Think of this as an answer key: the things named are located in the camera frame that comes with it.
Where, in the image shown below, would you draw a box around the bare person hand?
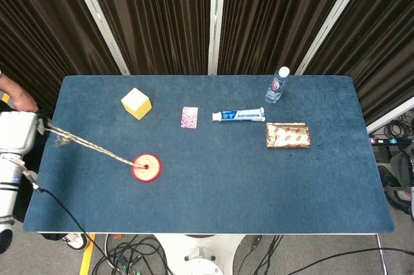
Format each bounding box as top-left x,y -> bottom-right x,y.
11,87 -> 39,113

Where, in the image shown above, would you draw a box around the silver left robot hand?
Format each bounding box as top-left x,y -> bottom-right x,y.
0,111 -> 52,157

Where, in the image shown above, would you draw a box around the beige braided rope loop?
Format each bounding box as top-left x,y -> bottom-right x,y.
41,124 -> 147,170

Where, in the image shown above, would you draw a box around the red plastic disc with hole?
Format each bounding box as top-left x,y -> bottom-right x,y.
130,153 -> 163,183

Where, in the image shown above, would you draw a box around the bare person forearm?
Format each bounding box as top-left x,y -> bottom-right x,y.
0,72 -> 21,100

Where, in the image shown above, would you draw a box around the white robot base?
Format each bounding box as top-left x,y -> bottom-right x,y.
154,233 -> 244,275

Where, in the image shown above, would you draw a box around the dark brown curtain panel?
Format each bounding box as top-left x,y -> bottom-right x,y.
0,0 -> 121,117
304,0 -> 414,126
217,0 -> 358,76
80,0 -> 214,76

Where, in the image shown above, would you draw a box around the yellow foam cube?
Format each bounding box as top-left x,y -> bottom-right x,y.
120,87 -> 153,122

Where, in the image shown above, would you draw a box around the white black sneaker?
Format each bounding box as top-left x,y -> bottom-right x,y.
60,232 -> 92,252

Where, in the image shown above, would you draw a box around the pink patterned card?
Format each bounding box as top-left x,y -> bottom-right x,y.
180,105 -> 200,129

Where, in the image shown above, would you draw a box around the white blue toothpaste tube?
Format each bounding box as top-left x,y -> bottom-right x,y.
212,107 -> 267,124

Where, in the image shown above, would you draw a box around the blue fabric table mat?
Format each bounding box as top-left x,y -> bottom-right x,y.
22,75 -> 395,234

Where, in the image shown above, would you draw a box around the clear plastic water bottle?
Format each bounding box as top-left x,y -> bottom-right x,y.
265,66 -> 290,105

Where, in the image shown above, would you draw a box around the gold foil wrapped package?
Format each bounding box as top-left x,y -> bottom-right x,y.
265,122 -> 312,149

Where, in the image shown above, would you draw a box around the black power strip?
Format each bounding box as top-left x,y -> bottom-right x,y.
368,137 -> 414,147

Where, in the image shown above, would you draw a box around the grey backpack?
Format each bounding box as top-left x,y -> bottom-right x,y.
389,144 -> 414,189

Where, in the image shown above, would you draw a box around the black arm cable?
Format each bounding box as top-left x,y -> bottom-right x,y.
19,164 -> 114,270

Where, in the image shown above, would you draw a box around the white partition post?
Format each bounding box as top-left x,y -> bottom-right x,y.
207,0 -> 228,76
366,96 -> 414,135
295,0 -> 369,76
65,0 -> 131,76

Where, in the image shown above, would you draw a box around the black floor cable bundle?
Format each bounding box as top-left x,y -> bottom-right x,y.
93,234 -> 169,275

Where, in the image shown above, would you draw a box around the black coiled cables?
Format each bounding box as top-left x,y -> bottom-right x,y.
382,109 -> 414,140

